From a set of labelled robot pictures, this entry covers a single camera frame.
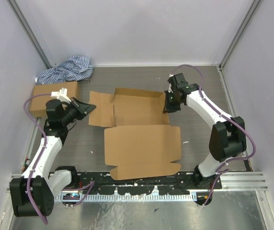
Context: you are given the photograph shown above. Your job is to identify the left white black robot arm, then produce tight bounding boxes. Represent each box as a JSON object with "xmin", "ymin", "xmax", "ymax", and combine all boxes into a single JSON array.
[{"xmin": 9, "ymin": 96, "xmax": 96, "ymax": 223}]

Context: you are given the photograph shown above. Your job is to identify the blue striped crumpled cloth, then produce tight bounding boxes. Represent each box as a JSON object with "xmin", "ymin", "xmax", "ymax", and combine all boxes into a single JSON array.
[{"xmin": 35, "ymin": 56, "xmax": 94, "ymax": 85}]

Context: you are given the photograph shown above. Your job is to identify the right aluminium corner post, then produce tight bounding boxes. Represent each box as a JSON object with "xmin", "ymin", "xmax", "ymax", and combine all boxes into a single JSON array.
[{"xmin": 218, "ymin": 0, "xmax": 263, "ymax": 69}]

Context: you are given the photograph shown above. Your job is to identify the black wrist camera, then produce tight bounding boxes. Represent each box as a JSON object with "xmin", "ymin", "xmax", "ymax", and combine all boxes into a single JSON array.
[
  {"xmin": 167, "ymin": 73, "xmax": 189, "ymax": 92},
  {"xmin": 46, "ymin": 88, "xmax": 71, "ymax": 120}
]

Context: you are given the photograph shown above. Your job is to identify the left aluminium corner post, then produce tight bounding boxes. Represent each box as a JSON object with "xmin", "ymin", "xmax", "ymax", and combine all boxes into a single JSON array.
[{"xmin": 7, "ymin": 0, "xmax": 52, "ymax": 69}]

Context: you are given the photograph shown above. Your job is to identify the aluminium corner post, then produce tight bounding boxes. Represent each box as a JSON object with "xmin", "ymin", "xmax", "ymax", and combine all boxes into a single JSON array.
[
  {"xmin": 218, "ymin": 0, "xmax": 263, "ymax": 69},
  {"xmin": 7, "ymin": 0, "xmax": 52, "ymax": 69}
]

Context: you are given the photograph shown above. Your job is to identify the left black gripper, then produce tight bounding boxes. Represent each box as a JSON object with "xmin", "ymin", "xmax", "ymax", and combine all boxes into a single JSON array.
[{"xmin": 61, "ymin": 97, "xmax": 96, "ymax": 125}]

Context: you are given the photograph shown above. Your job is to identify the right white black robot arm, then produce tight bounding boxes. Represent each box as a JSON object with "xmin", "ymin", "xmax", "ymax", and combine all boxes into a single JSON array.
[{"xmin": 163, "ymin": 83, "xmax": 247, "ymax": 189}]

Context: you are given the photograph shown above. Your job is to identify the brown cardboard box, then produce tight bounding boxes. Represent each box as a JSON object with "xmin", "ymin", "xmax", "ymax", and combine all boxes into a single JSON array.
[
  {"xmin": 89, "ymin": 88, "xmax": 181, "ymax": 180},
  {"xmin": 29, "ymin": 81, "xmax": 79, "ymax": 117}
]

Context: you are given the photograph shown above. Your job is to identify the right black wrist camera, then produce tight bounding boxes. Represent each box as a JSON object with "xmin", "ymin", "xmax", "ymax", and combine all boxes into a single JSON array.
[{"xmin": 167, "ymin": 73, "xmax": 189, "ymax": 92}]

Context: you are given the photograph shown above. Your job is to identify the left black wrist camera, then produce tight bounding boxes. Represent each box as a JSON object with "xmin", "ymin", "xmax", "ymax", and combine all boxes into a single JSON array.
[{"xmin": 46, "ymin": 88, "xmax": 71, "ymax": 120}]

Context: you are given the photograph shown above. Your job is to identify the aluminium front rail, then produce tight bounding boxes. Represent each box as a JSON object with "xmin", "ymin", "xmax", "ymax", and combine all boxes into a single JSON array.
[{"xmin": 6, "ymin": 171, "xmax": 269, "ymax": 192}]

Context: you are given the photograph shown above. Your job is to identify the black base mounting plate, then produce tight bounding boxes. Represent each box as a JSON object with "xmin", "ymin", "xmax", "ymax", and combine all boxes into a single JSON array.
[{"xmin": 64, "ymin": 171, "xmax": 214, "ymax": 196}]

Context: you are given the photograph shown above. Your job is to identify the closed brown cardboard box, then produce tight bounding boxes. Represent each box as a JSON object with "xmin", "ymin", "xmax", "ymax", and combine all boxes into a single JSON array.
[{"xmin": 29, "ymin": 81, "xmax": 79, "ymax": 117}]

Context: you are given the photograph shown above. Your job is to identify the white slotted cable duct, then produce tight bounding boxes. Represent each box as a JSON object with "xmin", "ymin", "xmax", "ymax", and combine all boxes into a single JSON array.
[{"xmin": 55, "ymin": 193, "xmax": 197, "ymax": 202}]

